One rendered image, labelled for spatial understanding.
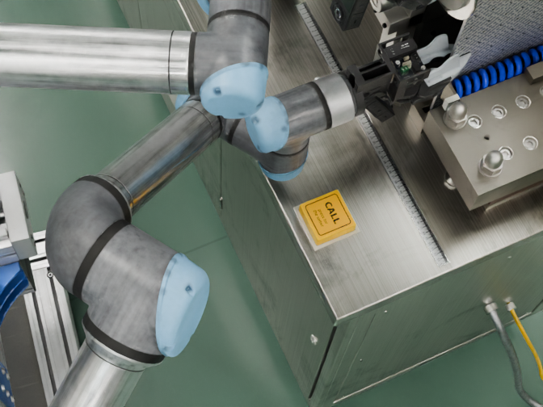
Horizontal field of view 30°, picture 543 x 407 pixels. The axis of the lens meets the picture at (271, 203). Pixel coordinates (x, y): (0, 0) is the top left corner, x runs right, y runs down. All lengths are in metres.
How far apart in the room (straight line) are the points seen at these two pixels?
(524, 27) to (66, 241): 0.79
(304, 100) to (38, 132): 1.41
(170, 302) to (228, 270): 1.34
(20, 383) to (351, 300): 0.95
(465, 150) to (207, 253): 1.13
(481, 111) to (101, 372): 0.73
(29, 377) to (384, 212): 0.98
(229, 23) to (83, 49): 0.17
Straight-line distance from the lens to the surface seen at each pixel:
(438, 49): 1.59
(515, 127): 1.64
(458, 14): 1.50
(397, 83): 1.50
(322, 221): 1.63
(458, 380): 2.56
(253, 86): 1.16
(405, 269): 1.64
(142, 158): 1.42
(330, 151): 1.71
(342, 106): 1.48
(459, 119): 1.59
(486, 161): 1.57
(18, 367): 2.33
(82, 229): 1.27
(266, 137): 1.45
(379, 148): 1.72
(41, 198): 2.69
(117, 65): 1.19
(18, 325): 2.35
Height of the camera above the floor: 2.43
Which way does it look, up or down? 67 degrees down
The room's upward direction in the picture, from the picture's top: 6 degrees clockwise
